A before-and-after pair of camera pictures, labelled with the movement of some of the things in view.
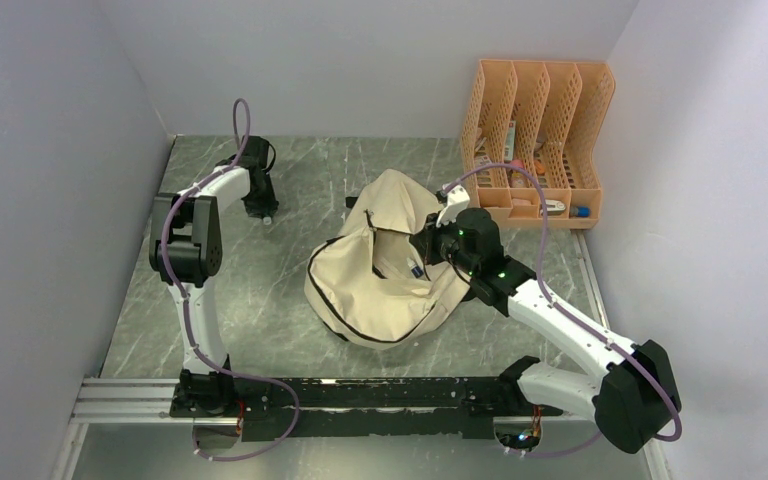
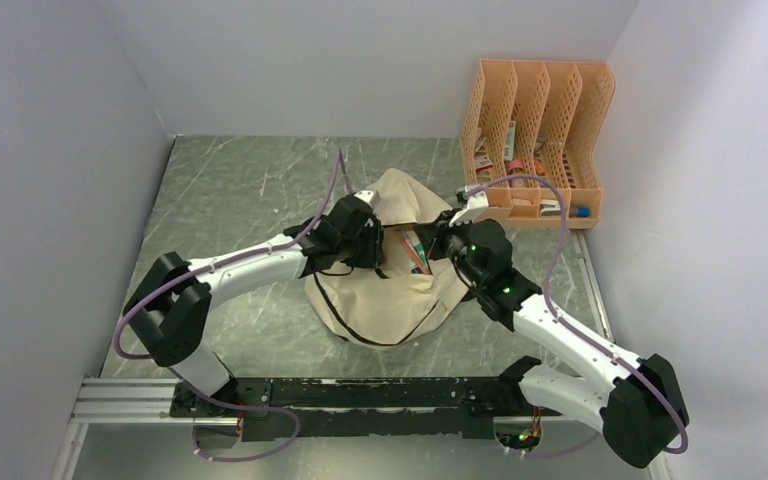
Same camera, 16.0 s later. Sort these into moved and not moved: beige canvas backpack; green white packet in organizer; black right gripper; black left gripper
Moved: black left gripper
Not moved: beige canvas backpack; black right gripper; green white packet in organizer
